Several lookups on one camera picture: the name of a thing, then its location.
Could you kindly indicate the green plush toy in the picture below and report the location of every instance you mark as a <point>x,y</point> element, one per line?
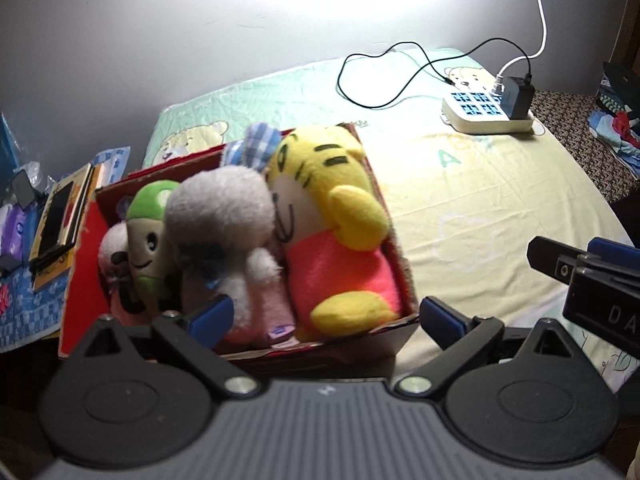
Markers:
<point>150,260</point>

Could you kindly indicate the small grey bunny plush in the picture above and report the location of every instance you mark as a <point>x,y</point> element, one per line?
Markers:
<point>112,245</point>

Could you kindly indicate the red cardboard box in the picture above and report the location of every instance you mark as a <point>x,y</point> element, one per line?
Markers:
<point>350,350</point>

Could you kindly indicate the pile of clothes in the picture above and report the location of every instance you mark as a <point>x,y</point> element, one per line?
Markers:
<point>617,125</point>

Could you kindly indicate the large grey bow plush toy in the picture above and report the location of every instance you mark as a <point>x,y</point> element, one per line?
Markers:
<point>220,205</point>

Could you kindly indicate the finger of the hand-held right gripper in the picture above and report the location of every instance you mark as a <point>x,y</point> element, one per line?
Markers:
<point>612,250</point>
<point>550,259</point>

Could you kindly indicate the clear plastic bag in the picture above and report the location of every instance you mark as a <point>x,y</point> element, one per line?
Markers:
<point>42,172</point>

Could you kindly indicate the blue patterned packet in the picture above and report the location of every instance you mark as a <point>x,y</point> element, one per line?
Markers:
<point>115,160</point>

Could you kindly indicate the yellow tiger plush toy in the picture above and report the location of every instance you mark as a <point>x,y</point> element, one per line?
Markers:
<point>340,270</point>

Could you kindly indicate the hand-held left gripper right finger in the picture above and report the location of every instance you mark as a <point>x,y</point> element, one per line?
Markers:
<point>440,317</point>

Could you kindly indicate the black power adapter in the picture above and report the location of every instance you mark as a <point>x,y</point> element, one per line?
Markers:
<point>517,100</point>

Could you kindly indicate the blue patterned cloth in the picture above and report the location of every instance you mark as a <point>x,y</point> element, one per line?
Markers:
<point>30,320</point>

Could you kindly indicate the yellow black book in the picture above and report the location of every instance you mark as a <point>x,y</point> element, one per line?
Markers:
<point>55,220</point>

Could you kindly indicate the brown patterned cloth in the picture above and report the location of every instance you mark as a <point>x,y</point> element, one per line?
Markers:
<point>575,135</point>

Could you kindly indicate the mauve plush toy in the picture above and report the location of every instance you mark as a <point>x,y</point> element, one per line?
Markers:
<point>272,310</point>

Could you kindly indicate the white blue power strip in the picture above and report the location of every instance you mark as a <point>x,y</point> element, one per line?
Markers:
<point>475,105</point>

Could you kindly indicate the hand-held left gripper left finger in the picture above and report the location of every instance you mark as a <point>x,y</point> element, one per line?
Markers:
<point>212,312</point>

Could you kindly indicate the purple tissue pack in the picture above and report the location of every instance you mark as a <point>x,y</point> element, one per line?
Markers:
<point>15,230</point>

